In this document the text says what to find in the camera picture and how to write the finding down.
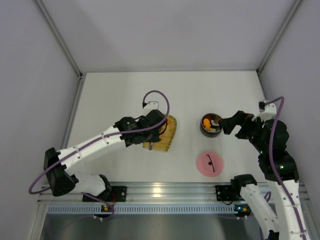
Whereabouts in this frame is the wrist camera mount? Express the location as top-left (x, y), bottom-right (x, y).
top-left (142, 101), bottom-right (159, 111)
top-left (252, 100), bottom-right (277, 122)

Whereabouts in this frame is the orange fish cookie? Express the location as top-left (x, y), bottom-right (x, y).
top-left (202, 118), bottom-right (211, 131)

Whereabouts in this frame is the sushi roll piece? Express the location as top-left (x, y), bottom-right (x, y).
top-left (210, 119), bottom-right (219, 126)

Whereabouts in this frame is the pink round lid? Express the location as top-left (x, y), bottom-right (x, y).
top-left (196, 151), bottom-right (224, 178)

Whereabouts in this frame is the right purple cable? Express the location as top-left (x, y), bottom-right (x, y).
top-left (259, 96), bottom-right (311, 240)

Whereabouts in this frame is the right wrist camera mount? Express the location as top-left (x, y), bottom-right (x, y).
top-left (252, 100), bottom-right (277, 122)

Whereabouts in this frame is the right black base bracket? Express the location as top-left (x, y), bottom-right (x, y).
top-left (215, 184), bottom-right (242, 202)

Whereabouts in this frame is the left black base bracket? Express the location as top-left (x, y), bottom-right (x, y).
top-left (95, 186), bottom-right (127, 203)

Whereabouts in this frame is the green bamboo tray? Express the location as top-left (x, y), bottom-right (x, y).
top-left (142, 115), bottom-right (177, 152)

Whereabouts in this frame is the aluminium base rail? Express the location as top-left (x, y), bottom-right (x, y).
top-left (36, 182), bottom-right (310, 204)

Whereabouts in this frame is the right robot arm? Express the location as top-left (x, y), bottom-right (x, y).
top-left (219, 111), bottom-right (310, 240)

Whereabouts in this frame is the steel lunch box bowl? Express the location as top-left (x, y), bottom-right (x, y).
top-left (199, 113), bottom-right (223, 138)

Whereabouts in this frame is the slotted cable duct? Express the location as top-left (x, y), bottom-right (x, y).
top-left (47, 203), bottom-right (238, 215)

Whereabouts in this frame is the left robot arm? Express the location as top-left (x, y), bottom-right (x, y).
top-left (44, 109), bottom-right (167, 200)

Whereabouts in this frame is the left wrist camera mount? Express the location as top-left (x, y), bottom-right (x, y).
top-left (142, 101), bottom-right (159, 111)

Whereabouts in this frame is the black base bracket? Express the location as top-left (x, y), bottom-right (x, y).
top-left (215, 184), bottom-right (242, 202)
top-left (95, 186), bottom-right (127, 203)

